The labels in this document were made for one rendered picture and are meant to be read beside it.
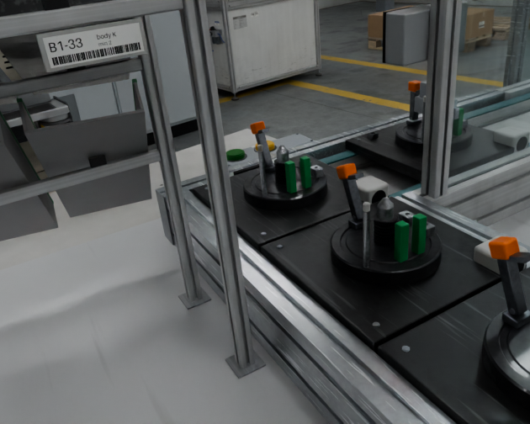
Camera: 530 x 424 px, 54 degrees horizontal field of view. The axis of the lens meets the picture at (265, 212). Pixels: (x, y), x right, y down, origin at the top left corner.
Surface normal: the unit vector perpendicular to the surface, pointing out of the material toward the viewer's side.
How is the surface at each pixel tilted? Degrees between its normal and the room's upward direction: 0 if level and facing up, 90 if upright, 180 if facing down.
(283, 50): 90
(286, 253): 0
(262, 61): 91
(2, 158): 135
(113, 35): 90
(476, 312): 0
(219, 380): 0
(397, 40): 90
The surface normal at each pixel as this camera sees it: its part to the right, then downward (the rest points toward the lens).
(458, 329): -0.09, -0.88
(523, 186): 0.50, 0.36
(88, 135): 0.30, 0.91
